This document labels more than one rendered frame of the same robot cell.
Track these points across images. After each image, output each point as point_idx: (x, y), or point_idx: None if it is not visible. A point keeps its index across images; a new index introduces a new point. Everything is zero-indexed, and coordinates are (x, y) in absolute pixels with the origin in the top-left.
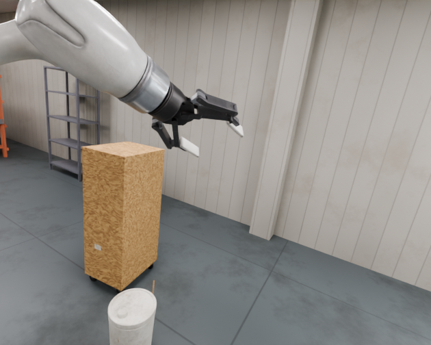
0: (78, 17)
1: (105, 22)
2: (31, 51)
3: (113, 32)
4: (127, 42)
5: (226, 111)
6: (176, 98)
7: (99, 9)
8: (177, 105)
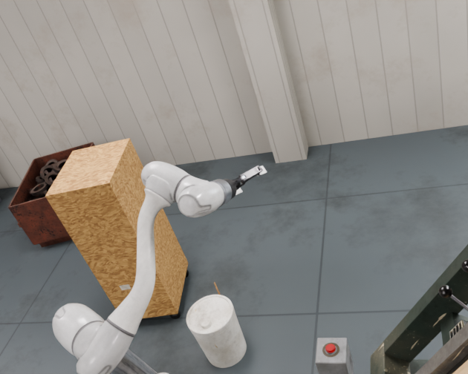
0: (207, 201)
1: (211, 193)
2: (161, 208)
3: (214, 194)
4: (217, 191)
5: (256, 174)
6: (234, 188)
7: (206, 190)
8: (235, 190)
